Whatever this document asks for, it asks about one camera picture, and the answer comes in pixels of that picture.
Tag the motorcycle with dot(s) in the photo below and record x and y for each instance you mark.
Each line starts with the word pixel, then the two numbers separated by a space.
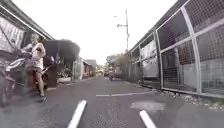
pixel 15 75

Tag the building with dark awning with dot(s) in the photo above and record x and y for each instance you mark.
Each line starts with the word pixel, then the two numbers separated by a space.
pixel 13 36

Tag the vehicle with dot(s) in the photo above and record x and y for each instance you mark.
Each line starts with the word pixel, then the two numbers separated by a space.
pixel 111 75

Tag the metal mesh fence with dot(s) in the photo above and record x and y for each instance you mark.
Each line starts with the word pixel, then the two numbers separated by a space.
pixel 180 53

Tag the gravel strip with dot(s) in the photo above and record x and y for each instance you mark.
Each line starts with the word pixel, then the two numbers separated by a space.
pixel 196 99

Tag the robot's own part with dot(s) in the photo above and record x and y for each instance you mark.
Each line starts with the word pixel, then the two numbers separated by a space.
pixel 77 114
pixel 147 119

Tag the person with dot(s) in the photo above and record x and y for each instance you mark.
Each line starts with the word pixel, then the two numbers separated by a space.
pixel 37 60

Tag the grey asphalt road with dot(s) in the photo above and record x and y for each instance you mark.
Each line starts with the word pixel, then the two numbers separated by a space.
pixel 113 100

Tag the utility pole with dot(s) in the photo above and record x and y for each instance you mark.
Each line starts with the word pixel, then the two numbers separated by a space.
pixel 126 30

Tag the row of houses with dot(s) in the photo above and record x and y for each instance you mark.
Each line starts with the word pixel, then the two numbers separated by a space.
pixel 87 68

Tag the dark bush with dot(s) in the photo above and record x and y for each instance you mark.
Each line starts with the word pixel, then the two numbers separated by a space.
pixel 63 50

